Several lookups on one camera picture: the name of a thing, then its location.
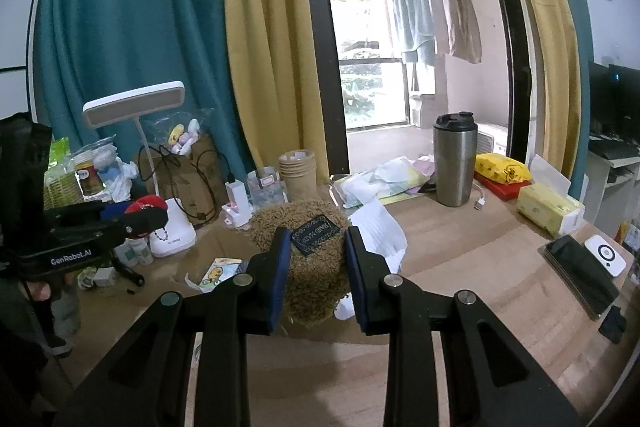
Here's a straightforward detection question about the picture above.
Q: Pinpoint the brown paper bag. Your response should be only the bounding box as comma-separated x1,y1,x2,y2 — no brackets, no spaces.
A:
140,134,228,225

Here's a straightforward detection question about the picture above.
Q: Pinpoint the red flat box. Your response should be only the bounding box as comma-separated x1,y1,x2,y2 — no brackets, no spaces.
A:
474,172,532,201

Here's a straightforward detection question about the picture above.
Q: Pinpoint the white charger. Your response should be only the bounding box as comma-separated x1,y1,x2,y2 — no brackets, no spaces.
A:
222,179,251,229

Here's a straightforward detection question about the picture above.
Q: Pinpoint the wicker basket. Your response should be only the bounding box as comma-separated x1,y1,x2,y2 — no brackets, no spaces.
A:
44,169,84,210

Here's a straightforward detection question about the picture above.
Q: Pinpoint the green packet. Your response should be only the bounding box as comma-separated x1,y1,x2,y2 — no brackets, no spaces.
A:
47,136,74,174

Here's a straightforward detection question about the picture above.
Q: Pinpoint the person's dark clothing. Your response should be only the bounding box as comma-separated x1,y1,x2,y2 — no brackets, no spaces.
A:
0,297,76,427

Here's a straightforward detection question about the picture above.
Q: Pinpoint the white plug adapter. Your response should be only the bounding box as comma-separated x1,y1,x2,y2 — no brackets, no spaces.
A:
92,267,117,289

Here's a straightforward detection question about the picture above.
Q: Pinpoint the yellow tissue box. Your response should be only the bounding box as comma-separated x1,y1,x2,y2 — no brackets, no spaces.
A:
516,154,586,238

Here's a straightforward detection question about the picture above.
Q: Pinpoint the clear bag of small toys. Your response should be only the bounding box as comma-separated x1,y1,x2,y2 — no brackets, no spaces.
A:
145,109,216,158

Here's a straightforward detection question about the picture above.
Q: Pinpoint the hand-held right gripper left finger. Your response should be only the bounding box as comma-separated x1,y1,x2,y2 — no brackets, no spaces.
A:
52,227,293,427

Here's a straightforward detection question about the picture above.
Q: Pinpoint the white round router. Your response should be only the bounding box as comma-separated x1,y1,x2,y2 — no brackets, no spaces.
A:
584,234,626,278

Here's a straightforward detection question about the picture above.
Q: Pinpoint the black keyboard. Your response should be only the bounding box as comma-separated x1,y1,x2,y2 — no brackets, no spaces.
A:
587,138,637,161

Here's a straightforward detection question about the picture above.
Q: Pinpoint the light blue hanging shirt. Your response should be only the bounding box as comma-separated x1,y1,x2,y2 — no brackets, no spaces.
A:
389,0,438,68

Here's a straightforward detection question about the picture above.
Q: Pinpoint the white blue plush toy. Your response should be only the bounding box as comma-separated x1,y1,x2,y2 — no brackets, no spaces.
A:
95,146,139,204

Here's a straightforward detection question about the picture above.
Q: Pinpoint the brown fuzzy bag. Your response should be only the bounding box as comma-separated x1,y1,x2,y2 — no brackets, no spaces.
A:
248,199,353,325

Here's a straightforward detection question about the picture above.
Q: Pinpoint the black cable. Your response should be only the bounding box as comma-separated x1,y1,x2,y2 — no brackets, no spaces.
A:
137,144,236,225

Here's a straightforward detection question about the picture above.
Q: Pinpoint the cartoon sticker card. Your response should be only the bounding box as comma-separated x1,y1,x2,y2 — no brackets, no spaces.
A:
199,258,244,292

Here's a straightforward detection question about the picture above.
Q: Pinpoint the white paper towel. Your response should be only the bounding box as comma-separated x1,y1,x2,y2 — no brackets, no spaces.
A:
334,201,408,321

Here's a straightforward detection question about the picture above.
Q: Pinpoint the yellow curtain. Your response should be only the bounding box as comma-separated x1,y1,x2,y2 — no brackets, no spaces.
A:
487,0,583,178
222,0,333,188

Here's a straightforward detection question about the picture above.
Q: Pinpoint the steel tumbler with black lid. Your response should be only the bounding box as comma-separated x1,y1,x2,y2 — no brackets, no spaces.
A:
433,111,478,208

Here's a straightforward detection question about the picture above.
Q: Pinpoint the black stick tool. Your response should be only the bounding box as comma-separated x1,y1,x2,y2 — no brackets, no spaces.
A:
112,257,147,291

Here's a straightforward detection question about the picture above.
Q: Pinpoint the black sliding door frame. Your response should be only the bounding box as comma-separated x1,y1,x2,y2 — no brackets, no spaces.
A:
302,0,546,188

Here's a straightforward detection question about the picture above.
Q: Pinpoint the small black pouch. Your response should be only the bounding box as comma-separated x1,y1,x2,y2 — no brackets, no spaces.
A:
597,305,628,344

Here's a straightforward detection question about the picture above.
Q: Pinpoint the clear plastic container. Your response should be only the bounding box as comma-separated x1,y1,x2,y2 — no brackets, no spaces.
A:
247,166,288,210

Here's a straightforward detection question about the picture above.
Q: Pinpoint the plastic bag of tissues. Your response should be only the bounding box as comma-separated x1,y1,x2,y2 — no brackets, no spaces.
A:
332,155,436,208

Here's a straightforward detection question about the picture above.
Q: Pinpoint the jar with orange label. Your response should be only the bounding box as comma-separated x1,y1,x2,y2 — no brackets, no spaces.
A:
74,159,112,202

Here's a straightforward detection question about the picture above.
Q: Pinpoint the black computer monitor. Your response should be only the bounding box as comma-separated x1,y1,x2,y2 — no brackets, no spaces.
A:
607,64,640,148
587,62,613,138

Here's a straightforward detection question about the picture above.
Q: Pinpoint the yellow packet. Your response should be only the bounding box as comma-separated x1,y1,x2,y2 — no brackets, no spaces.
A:
474,153,532,184

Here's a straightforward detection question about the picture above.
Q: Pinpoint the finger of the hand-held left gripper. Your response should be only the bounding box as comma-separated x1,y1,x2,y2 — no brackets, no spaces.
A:
44,199,132,222
100,208,169,253

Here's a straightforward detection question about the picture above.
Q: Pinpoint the white desk lamp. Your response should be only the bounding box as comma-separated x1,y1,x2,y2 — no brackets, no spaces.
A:
82,81,197,259

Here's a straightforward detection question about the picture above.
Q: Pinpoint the beige hanging shirt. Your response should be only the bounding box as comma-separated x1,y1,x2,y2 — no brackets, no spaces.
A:
420,0,483,64

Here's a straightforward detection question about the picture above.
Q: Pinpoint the teal curtain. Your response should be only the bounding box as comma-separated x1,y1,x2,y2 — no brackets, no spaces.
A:
32,0,261,228
527,0,597,212

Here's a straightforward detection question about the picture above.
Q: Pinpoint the white computer desk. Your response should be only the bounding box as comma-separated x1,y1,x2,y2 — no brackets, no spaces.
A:
584,147,640,250

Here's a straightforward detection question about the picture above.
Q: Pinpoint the stack of brown paper cups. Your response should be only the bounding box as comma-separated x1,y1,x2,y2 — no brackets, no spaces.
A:
278,149,318,204

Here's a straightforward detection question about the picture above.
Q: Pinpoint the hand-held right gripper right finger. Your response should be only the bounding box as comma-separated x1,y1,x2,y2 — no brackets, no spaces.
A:
345,226,583,427

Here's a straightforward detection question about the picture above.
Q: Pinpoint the white ribbed appliance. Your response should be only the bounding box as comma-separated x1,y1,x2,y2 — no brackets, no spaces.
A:
475,122,509,156

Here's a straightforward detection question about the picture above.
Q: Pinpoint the black phone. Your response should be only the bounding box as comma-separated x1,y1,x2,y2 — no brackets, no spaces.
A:
539,234,621,320

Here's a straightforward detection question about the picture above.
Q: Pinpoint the person's left hand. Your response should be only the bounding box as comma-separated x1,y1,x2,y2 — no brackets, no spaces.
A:
25,281,52,304

